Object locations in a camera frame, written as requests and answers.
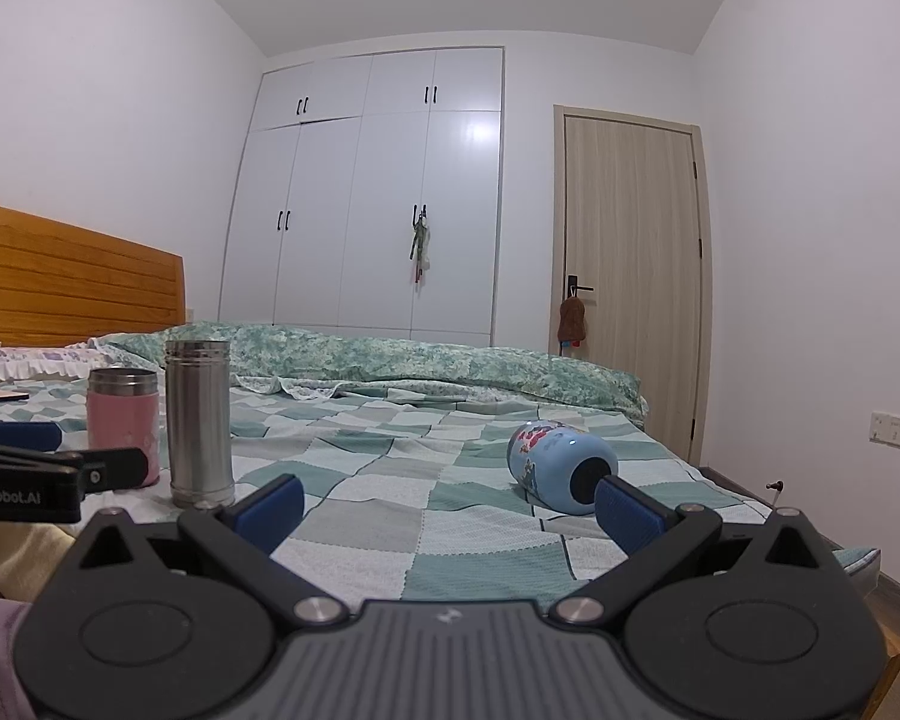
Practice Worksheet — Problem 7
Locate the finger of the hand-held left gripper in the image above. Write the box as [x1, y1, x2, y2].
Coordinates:
[0, 441, 148, 496]
[0, 420, 63, 452]

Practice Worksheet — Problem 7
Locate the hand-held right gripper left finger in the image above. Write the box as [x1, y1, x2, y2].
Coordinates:
[49, 474, 351, 629]

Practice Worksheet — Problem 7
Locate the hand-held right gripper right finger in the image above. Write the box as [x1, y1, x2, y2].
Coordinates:
[547, 475, 853, 626]

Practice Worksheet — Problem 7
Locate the blue printed cup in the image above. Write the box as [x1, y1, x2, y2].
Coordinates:
[506, 421, 620, 517]

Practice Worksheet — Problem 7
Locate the pink cup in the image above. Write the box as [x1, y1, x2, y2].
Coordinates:
[85, 367, 161, 489]

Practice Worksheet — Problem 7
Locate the stainless steel cup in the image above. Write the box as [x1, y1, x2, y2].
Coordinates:
[164, 339, 237, 509]

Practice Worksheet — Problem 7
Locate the cream cloth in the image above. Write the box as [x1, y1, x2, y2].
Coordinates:
[0, 519, 77, 604]

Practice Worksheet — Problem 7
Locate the floral ruffled pillow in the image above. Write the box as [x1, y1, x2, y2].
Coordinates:
[0, 336, 115, 385]

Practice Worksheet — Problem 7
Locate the checked bed sheet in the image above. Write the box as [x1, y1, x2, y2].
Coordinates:
[0, 373, 775, 610]

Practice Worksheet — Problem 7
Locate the wooden headboard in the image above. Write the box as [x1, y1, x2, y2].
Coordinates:
[0, 199, 186, 350]

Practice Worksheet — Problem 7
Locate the green floral quilt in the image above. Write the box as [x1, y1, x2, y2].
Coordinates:
[103, 320, 647, 430]

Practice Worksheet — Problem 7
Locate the brown hanging pouch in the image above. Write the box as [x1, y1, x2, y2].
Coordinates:
[556, 295, 589, 355]

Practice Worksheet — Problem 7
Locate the wooden door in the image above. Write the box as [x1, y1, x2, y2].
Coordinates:
[552, 104, 715, 466]

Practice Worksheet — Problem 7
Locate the white wardrobe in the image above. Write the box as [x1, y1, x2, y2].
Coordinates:
[217, 46, 506, 350]

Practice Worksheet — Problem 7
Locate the white wall socket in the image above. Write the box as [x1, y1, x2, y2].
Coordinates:
[868, 410, 900, 455]

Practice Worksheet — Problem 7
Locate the green hanging keychain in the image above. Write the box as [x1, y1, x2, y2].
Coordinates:
[408, 205, 433, 290]

